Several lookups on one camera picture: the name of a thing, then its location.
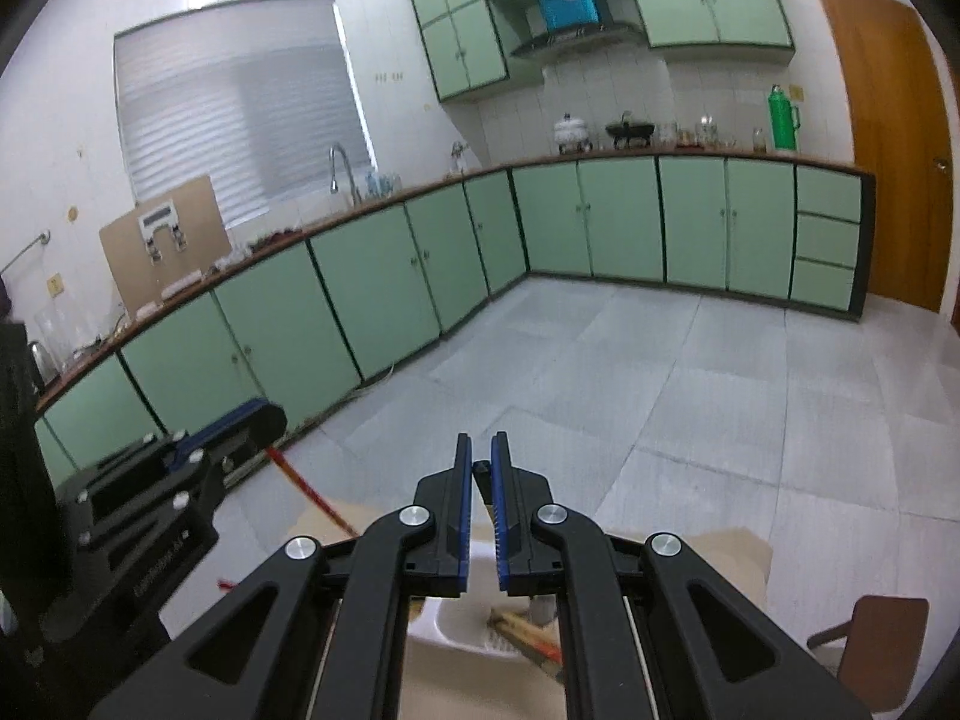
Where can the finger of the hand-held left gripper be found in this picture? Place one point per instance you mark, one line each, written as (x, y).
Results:
(262, 427)
(225, 422)

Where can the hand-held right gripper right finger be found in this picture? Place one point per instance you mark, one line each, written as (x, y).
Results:
(501, 540)

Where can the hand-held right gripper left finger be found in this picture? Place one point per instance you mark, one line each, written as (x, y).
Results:
(465, 532)

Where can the black chopstick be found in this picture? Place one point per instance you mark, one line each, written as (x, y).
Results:
(482, 470)

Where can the plain wooden engraved chopstick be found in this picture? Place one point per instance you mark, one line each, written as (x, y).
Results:
(514, 626)

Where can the white plastic container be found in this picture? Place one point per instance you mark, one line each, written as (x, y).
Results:
(465, 630)

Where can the green kitchen base cabinets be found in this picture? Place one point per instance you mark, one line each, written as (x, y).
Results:
(375, 277)

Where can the steel kettle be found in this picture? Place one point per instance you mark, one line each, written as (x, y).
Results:
(41, 361)

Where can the cardboard sheet with clips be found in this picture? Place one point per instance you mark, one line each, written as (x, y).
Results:
(202, 225)

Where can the steel kitchen faucet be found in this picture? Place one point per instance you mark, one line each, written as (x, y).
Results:
(352, 184)

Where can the white window blind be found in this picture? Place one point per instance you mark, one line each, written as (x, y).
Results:
(240, 112)

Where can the brown wooden chair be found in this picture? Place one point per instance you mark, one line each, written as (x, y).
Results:
(885, 637)

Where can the green cabinet drawer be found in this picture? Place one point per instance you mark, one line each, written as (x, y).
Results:
(829, 193)
(825, 241)
(823, 286)

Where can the white lidded pot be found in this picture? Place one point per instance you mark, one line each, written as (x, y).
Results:
(571, 131)

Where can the black wok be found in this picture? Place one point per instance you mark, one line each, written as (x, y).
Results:
(628, 131)

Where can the small glass jar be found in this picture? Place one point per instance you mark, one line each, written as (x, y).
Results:
(759, 140)

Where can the grey range hood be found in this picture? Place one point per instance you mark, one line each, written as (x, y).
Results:
(577, 37)

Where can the green thermos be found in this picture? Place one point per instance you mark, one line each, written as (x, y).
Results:
(784, 124)

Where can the blue box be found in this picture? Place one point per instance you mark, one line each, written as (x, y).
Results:
(566, 4)

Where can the brown wooden door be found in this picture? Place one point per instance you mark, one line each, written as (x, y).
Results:
(877, 165)

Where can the white metal bracket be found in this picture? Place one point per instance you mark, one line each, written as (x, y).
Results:
(159, 216)

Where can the yellow wall outlet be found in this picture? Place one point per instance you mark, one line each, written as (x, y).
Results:
(54, 285)

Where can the metal wall rail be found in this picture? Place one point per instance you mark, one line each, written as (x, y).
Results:
(26, 249)

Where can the small wall tap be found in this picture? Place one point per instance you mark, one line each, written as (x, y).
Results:
(458, 156)

